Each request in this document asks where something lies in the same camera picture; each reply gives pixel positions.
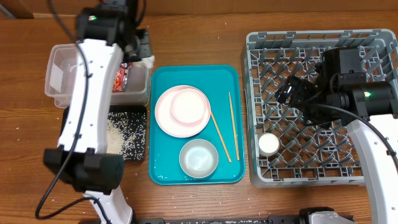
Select white napkin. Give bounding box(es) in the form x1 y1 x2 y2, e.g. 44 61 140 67
141 55 155 68

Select red snack wrapper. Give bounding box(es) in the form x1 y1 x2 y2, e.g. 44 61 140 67
113 63 133 93

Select white cup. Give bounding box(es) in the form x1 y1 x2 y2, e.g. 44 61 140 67
258 133 280 157

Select pink bowl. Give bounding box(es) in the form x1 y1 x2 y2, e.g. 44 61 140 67
170 88 208 124

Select wooden chopstick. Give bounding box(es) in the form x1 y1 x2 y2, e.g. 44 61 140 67
228 92 240 161
210 112 232 163

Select pink plate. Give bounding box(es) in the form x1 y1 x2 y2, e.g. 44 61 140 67
155 85 211 138

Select rice and food scraps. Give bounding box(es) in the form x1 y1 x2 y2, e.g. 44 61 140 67
106 111 147 162

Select grey bowl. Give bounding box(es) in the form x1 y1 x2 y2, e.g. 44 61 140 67
179 139 219 179

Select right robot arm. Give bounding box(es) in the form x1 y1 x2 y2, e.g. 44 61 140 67
277 47 397 223

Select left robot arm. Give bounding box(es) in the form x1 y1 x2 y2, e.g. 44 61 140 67
44 1 151 223

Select grey dishwasher rack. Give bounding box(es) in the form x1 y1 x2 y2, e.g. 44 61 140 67
242 29 397 188

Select clear plastic bin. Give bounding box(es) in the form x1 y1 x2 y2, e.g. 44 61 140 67
44 44 151 108

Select black tray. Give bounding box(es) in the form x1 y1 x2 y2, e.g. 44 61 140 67
57 105 147 161

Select teal serving tray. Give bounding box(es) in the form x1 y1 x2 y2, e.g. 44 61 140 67
149 65 246 185

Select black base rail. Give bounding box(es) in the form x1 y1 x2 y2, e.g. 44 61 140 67
133 206 355 224

